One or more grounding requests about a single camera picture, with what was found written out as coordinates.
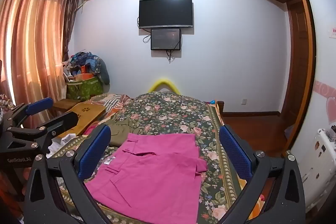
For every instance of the white cloth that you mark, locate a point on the white cloth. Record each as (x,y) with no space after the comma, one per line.
(64,142)

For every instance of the pink pants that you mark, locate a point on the pink pants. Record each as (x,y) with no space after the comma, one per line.
(152,182)

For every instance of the small black wall monitor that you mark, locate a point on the small black wall monitor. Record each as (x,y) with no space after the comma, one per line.
(166,39)

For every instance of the brown patterned curtain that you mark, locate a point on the brown patterned curtain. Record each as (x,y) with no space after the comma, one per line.
(71,19)

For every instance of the pink curtain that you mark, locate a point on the pink curtain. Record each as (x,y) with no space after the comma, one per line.
(34,37)

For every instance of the striped cloth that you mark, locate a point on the striped cloth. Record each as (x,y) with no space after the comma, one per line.
(113,103)

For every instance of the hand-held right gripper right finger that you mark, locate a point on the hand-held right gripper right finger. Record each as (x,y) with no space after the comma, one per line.
(233,154)

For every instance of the olive green garment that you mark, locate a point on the olive green garment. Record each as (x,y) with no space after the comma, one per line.
(120,134)

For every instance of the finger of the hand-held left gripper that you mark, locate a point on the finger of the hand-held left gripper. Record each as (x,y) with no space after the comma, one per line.
(63,120)
(39,105)

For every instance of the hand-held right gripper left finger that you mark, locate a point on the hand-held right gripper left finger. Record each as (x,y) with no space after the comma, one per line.
(96,153)

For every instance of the white appliance with stickers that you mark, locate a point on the white appliance with stickers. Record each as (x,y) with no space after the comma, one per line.
(323,77)

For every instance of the yellow foam tube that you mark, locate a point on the yellow foam tube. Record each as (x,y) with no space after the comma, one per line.
(164,82)

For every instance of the white wall socket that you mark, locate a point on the white wall socket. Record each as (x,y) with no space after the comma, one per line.
(244,101)

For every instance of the wooden lap desk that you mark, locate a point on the wooden lap desk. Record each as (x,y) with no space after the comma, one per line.
(88,109)

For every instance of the wooden bed frame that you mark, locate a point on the wooden bed frame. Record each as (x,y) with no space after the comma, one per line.
(220,111)

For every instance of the black wall television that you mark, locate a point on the black wall television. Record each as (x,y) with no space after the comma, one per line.
(166,12)

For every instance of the floral bedspread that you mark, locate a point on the floral bedspread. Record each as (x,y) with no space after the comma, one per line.
(170,113)

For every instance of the pile of clothes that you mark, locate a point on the pile of clothes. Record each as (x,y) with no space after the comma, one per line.
(90,62)

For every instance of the green storage bag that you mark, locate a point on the green storage bag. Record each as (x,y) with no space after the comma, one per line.
(84,87)

